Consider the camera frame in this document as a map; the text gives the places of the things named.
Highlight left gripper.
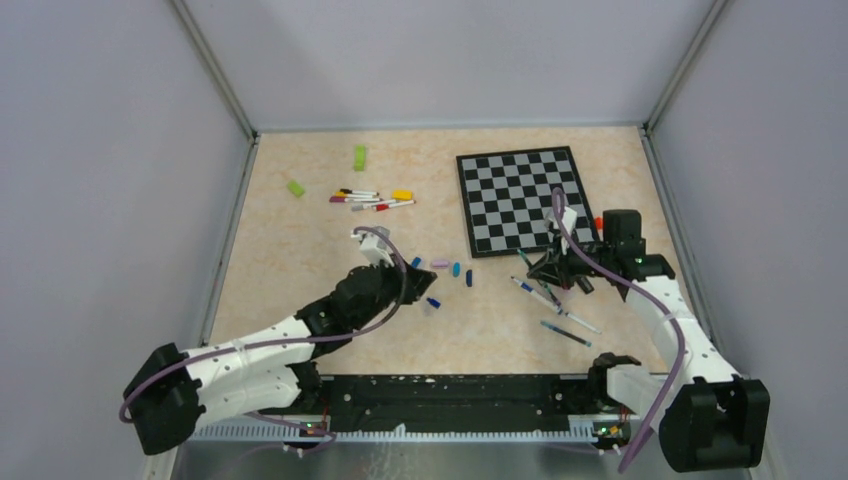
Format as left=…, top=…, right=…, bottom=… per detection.
left=351, top=252, right=437, bottom=331

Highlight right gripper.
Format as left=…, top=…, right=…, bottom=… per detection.
left=529, top=229, right=615, bottom=291

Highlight green thin pen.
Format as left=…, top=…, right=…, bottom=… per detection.
left=516, top=249, right=563, bottom=309

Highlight blue capped white marker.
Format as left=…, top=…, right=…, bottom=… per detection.
left=511, top=276, right=562, bottom=314

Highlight blue thin pen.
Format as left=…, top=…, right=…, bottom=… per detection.
left=539, top=321, right=592, bottom=348

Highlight grey capped marker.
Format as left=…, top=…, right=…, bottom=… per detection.
left=350, top=200, right=395, bottom=212

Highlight black capped marker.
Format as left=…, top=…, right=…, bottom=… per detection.
left=335, top=189, right=379, bottom=198

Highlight blue black highlighter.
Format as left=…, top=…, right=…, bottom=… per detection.
left=575, top=276, right=595, bottom=295

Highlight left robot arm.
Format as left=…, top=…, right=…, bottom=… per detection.
left=119, top=262, right=438, bottom=456

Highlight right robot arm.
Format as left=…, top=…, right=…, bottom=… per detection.
left=528, top=207, right=771, bottom=473

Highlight black white chessboard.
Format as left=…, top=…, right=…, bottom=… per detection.
left=455, top=146, right=601, bottom=258

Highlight yellow block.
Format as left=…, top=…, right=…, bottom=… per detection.
left=391, top=190, right=414, bottom=201

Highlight green block far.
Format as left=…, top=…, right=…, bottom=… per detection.
left=353, top=145, right=367, bottom=172

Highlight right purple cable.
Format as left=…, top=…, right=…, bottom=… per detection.
left=551, top=188, right=686, bottom=474

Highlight purple cable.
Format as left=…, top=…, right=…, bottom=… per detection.
left=551, top=188, right=686, bottom=474
left=119, top=226, right=409, bottom=425

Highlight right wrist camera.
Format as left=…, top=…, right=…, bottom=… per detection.
left=545, top=206, right=579, bottom=241

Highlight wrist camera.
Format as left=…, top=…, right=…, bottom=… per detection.
left=545, top=206, right=579, bottom=241
left=352, top=226, right=394, bottom=266

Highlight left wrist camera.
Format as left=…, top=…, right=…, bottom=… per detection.
left=352, top=226, right=394, bottom=266

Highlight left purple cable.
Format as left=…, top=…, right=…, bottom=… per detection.
left=119, top=226, right=409, bottom=425

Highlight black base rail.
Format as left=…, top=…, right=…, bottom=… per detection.
left=264, top=374, right=624, bottom=433

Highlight green block near wall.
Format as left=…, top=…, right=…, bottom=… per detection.
left=286, top=180, right=305, bottom=198

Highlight aluminium frame rail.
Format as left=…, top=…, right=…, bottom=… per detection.
left=191, top=406, right=640, bottom=445

